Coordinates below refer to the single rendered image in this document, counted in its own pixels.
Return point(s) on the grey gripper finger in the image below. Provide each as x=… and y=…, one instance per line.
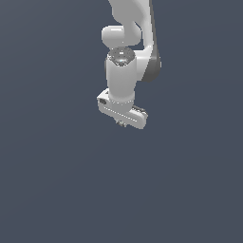
x=121, y=123

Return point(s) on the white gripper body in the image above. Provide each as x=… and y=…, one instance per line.
x=126, y=115

